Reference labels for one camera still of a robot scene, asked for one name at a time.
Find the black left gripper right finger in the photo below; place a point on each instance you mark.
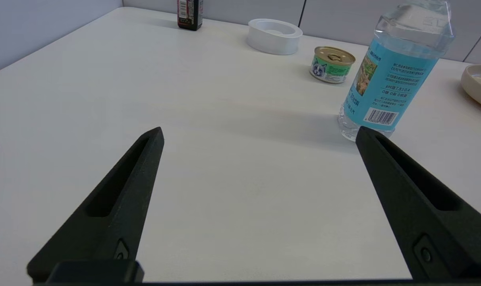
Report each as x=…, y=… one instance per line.
x=431, y=222

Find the white round plastic dish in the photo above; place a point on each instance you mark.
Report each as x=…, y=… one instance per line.
x=274, y=39

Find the cat food can gold lid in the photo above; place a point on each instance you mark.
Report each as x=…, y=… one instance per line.
x=331, y=67

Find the soda water bottle blue label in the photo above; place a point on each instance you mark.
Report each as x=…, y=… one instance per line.
x=387, y=87

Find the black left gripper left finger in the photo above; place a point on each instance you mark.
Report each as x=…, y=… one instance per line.
x=113, y=206

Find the beige round plate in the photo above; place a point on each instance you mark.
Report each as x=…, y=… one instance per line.
x=480, y=85

